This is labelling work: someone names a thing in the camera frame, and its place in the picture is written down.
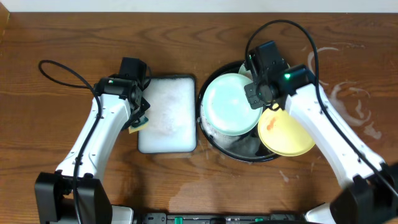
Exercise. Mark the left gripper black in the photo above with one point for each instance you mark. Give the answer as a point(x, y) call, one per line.
point(140, 109)

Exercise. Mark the mint plate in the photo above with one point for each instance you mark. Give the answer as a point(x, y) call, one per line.
point(226, 107)
point(244, 71)

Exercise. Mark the yellow plate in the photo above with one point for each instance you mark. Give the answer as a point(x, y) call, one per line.
point(282, 134)

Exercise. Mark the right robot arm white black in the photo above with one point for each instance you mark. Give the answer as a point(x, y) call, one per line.
point(369, 185)

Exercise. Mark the green yellow sponge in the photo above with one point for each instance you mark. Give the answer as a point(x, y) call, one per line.
point(138, 125)

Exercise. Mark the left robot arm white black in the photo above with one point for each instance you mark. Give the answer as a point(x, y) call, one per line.
point(74, 193)

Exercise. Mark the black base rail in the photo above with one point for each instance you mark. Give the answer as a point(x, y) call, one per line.
point(163, 218)

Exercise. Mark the round black tray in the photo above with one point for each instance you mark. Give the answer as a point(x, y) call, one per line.
point(247, 147)

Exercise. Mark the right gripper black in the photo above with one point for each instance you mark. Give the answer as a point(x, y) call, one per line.
point(250, 91)

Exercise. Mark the mint plate top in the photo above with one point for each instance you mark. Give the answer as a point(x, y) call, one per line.
point(244, 71)

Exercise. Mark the black rectangular soapy water tray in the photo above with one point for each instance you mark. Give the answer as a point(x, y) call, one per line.
point(172, 121)

